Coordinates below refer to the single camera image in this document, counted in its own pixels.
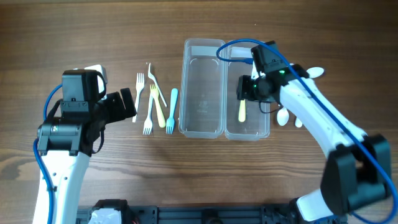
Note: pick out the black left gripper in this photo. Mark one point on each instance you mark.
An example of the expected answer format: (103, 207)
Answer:
(116, 106)

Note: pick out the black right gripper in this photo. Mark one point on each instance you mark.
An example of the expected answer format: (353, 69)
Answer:
(245, 88)

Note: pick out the white fork tines down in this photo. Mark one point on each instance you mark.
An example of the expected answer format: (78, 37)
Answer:
(148, 124)

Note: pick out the yellow plastic fork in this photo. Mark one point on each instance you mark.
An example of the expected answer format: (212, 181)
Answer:
(160, 116)

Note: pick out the white plastic fork straight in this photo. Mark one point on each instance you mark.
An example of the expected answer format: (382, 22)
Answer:
(140, 82)

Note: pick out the white plastic spoon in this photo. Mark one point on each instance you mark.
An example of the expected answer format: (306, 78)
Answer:
(298, 123)
(315, 72)
(282, 116)

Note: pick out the yellow plastic spoon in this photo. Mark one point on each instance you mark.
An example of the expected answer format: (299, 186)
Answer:
(242, 111)

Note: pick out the clear white curved fork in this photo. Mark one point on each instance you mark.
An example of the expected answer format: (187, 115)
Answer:
(153, 78)

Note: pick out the light blue plastic fork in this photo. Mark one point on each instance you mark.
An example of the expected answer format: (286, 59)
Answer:
(170, 122)

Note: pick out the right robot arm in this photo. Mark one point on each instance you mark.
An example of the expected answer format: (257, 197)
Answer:
(357, 172)

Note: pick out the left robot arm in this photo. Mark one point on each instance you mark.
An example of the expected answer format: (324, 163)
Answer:
(65, 139)

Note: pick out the clear container right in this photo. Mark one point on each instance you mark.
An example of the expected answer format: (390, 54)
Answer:
(256, 124)

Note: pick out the clear container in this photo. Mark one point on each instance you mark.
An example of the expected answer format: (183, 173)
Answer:
(256, 124)
(201, 93)

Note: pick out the clear container left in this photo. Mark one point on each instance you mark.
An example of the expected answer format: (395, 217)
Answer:
(201, 93)

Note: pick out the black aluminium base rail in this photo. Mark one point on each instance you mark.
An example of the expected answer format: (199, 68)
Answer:
(118, 211)

